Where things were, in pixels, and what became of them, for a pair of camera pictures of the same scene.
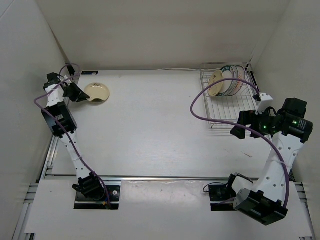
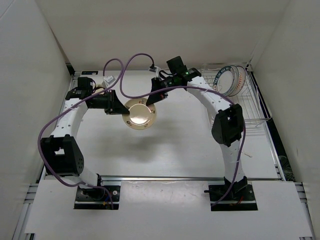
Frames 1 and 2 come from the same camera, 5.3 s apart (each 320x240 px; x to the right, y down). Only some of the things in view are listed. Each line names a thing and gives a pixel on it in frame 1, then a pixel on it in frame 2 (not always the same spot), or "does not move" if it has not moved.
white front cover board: [175, 208] does not move
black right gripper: [246, 117] → [154, 98]
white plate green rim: [229, 71] does not move
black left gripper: [80, 95] → [114, 105]
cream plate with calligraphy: [216, 76] → [141, 116]
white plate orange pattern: [241, 75] does not move
